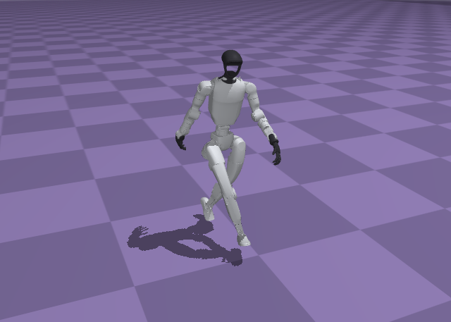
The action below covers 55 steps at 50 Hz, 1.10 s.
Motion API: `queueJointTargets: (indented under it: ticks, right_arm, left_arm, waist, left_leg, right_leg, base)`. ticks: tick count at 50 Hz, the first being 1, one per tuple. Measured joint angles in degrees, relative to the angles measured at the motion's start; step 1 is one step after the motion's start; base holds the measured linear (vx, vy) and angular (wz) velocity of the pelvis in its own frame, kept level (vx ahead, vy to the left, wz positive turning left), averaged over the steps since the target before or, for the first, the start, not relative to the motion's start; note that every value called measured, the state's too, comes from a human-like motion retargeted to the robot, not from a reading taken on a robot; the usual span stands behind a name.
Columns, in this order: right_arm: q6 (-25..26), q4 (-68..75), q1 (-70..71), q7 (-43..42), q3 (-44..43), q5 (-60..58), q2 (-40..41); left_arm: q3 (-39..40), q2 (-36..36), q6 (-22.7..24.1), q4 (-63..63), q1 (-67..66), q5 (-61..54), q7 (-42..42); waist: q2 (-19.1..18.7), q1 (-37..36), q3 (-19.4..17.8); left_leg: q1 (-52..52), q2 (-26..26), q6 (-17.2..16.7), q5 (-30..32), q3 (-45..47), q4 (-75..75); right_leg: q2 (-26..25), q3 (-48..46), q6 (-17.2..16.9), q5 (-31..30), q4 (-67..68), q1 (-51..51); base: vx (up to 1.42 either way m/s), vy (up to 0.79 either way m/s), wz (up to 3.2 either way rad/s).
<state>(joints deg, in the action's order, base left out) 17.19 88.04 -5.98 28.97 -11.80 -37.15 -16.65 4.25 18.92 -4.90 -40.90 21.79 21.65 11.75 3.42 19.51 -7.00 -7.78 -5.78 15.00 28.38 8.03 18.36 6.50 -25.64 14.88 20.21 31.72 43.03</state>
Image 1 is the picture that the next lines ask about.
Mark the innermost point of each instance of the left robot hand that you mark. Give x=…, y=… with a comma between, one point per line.
x=274, y=143

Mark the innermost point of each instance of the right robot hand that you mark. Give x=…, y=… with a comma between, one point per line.
x=180, y=142

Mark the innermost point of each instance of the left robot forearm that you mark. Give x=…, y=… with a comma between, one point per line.
x=266, y=128

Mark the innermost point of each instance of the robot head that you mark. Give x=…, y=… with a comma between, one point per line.
x=231, y=58

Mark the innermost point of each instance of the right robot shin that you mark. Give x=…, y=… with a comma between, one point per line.
x=234, y=213

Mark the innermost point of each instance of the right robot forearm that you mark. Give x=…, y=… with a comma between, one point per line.
x=185, y=127

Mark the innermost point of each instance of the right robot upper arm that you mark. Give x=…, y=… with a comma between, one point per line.
x=205, y=88

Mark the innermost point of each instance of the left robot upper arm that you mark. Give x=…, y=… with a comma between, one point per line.
x=253, y=100

